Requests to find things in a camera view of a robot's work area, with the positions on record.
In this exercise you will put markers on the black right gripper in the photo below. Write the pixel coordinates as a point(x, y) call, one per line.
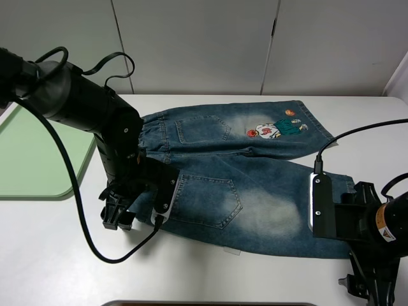
point(372, 230)

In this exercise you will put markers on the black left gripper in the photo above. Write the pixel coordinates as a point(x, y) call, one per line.
point(140, 173)

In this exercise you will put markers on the blue denim children's shorts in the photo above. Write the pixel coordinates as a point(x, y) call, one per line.
point(239, 185)

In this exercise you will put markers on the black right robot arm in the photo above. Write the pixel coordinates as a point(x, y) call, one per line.
point(376, 233)

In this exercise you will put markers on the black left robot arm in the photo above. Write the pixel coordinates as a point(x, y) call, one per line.
point(62, 92)

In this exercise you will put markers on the green plastic tray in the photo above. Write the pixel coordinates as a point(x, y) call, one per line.
point(31, 165)

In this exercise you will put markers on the clear tape piece bottom centre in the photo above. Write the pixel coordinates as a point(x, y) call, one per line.
point(232, 251)

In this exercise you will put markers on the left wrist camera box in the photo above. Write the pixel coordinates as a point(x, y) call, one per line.
point(163, 202)

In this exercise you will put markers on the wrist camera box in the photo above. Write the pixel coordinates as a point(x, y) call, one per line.
point(321, 208)
point(163, 202)

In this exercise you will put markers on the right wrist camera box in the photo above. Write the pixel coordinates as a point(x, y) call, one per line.
point(321, 208)

